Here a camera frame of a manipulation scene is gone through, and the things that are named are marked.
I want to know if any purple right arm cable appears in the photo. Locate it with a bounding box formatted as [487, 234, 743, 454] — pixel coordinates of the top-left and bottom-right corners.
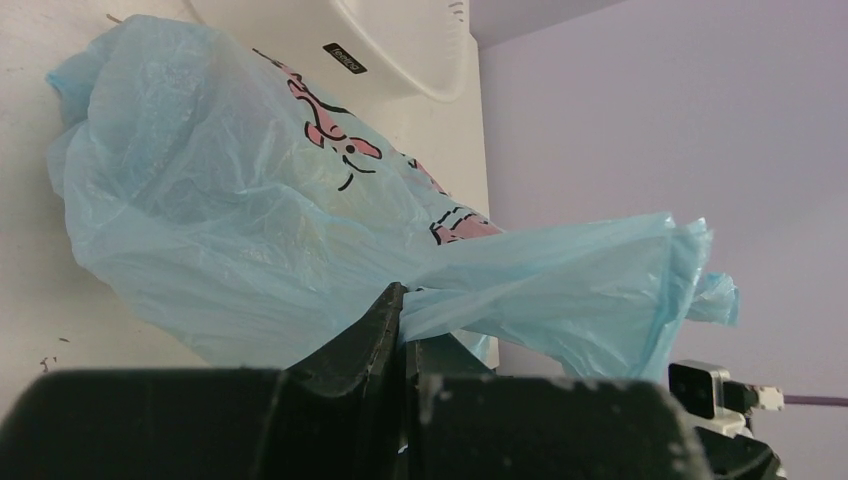
[781, 394, 848, 408]

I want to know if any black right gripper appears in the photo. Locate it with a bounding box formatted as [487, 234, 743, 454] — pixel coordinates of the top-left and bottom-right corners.
[695, 427, 787, 480]

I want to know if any white plastic basket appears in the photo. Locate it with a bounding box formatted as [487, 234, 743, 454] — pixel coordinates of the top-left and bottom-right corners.
[189, 0, 471, 103]

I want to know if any light blue plastic bag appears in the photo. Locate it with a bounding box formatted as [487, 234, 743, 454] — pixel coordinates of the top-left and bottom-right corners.
[46, 15, 739, 380]

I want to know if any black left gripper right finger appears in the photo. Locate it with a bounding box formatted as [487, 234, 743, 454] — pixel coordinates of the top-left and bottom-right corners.
[401, 335, 712, 479]

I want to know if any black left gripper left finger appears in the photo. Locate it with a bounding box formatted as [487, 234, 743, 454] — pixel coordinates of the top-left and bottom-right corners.
[1, 283, 405, 479]

